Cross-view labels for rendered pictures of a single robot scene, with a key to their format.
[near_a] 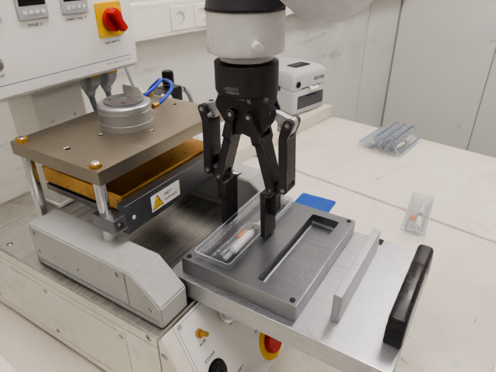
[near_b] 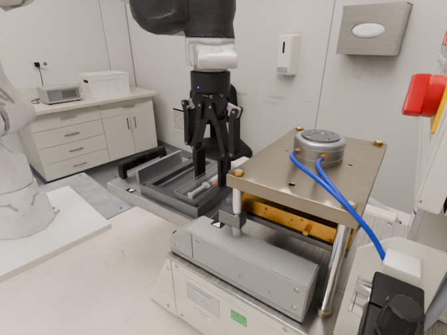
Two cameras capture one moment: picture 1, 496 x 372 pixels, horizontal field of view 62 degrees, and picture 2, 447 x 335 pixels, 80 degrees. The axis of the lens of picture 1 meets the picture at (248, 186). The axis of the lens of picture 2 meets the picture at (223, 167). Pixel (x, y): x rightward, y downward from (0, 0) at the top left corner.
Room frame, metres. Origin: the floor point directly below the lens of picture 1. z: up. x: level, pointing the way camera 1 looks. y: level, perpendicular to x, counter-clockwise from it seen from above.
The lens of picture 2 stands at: (1.01, 0.05, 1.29)
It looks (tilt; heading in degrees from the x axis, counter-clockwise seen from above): 26 degrees down; 183
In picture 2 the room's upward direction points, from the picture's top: straight up
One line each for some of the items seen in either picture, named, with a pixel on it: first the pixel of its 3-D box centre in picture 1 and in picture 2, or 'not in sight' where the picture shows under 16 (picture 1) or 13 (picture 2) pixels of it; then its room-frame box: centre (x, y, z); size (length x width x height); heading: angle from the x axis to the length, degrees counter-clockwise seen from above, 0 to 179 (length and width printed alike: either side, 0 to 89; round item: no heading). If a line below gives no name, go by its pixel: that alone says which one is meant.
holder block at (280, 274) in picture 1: (273, 244); (197, 181); (0.46, -0.04, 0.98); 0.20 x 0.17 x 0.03; 148
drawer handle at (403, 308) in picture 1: (410, 290); (144, 160); (0.37, -0.19, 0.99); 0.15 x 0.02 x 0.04; 148
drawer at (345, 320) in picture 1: (304, 263); (182, 180); (0.44, -0.08, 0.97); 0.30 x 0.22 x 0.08; 58
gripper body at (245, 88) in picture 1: (246, 97); (210, 95); (0.49, 0.00, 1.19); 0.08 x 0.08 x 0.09
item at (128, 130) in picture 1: (125, 131); (330, 181); (0.63, 0.20, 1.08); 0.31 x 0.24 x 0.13; 148
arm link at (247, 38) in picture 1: (240, 29); (212, 54); (0.51, 0.01, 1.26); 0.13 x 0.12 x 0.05; 149
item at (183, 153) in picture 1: (135, 147); (310, 181); (0.61, 0.18, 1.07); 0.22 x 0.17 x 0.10; 148
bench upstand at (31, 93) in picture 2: not in sight; (74, 88); (-1.87, -1.68, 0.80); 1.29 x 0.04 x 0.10; 140
